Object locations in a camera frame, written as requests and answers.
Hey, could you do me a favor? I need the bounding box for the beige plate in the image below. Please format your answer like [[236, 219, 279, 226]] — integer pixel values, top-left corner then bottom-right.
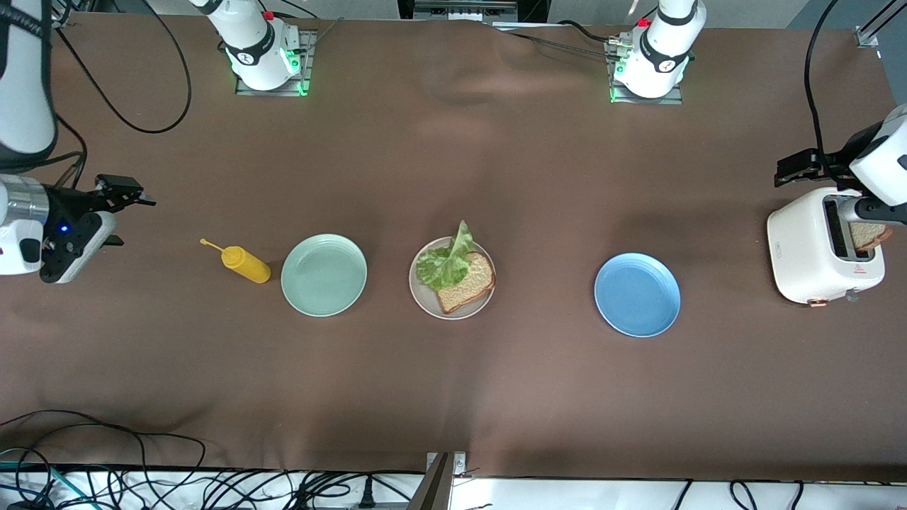
[[409, 236, 497, 320]]

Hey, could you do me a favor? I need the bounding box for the brown tablecloth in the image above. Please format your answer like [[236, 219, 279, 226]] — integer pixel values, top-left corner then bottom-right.
[[0, 13, 907, 482]]

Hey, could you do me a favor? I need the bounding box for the green plate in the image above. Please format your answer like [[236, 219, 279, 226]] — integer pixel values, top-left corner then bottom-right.
[[281, 234, 368, 317]]

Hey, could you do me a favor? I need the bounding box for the teal cable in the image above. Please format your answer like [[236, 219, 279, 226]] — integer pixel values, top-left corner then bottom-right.
[[0, 460, 72, 507]]

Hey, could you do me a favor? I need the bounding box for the black box device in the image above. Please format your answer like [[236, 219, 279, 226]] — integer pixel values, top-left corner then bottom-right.
[[397, 0, 552, 23]]

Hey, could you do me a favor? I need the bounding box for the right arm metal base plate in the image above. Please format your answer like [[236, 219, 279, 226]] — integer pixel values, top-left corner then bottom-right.
[[235, 30, 314, 97]]

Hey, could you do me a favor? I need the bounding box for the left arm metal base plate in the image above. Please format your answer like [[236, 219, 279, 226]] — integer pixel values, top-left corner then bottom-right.
[[608, 39, 685, 106]]

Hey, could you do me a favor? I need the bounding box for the white toaster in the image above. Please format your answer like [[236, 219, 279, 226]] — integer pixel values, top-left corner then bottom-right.
[[767, 187, 886, 310]]

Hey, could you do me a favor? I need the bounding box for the black loose cable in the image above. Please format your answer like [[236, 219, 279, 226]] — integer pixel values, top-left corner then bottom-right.
[[0, 409, 208, 489]]

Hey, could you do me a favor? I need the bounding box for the green lettuce leaf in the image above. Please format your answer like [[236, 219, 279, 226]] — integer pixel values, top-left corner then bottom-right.
[[415, 220, 477, 291]]

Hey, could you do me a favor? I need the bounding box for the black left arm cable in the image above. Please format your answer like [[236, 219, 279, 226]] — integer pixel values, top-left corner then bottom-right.
[[804, 0, 840, 178]]

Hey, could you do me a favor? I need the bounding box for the brown bread slice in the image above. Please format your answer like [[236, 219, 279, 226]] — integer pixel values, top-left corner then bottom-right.
[[436, 251, 496, 315], [850, 221, 894, 251]]

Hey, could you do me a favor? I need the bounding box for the blue plate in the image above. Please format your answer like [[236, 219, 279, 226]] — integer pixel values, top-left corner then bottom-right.
[[594, 253, 682, 338]]

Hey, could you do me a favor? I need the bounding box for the thin black base cable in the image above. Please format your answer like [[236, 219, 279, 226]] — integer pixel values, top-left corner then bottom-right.
[[496, 20, 624, 57]]

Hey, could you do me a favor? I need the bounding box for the yellow squeeze bottle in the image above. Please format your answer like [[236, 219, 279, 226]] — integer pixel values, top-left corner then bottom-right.
[[200, 239, 272, 285]]

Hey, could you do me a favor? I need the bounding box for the aluminium frame post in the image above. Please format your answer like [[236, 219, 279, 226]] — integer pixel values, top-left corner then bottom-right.
[[411, 452, 468, 510]]

